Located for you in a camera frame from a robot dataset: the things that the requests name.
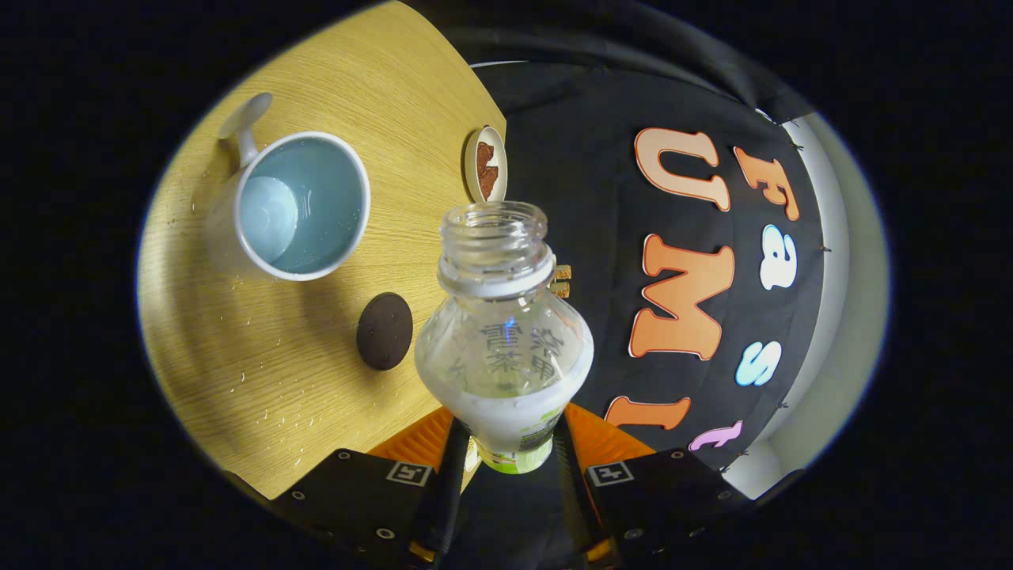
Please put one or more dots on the white cup blue inside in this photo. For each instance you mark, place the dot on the white cup blue inside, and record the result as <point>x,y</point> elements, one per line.
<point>309,198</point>

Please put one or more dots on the red meat piece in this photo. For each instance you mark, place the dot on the red meat piece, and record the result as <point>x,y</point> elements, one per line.
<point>484,157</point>
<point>490,184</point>

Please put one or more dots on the dark brown round coaster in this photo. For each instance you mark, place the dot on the dark brown round coaster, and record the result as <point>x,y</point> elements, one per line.
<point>385,331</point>

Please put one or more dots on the wooden table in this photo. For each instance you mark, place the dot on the wooden table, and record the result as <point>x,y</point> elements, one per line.
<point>332,380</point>

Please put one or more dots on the small beige plate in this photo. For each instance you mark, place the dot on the small beige plate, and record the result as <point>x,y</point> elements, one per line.
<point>471,170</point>

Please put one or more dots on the clear plastic juice bottle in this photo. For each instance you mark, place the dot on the clear plastic juice bottle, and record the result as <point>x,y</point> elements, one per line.
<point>506,348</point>

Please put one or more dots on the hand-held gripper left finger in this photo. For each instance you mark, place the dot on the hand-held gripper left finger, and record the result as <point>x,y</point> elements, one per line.
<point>356,499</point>

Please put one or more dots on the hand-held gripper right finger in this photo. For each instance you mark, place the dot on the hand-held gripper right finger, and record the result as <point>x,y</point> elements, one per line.
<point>673,499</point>

